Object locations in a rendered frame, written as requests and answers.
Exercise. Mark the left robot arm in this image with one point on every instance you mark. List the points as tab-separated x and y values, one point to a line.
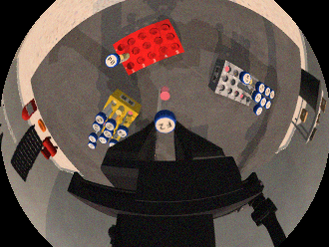
112	234

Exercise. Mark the yellow tube rack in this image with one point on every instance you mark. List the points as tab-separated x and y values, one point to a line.
123	100

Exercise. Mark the grey tube rack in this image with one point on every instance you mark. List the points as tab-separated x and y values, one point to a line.
220	81

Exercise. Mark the red lego plate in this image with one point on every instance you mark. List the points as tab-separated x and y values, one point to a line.
142	45

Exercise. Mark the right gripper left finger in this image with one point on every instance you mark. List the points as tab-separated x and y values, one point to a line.
135	146

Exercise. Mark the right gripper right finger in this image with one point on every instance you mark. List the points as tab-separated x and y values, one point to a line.
194	146

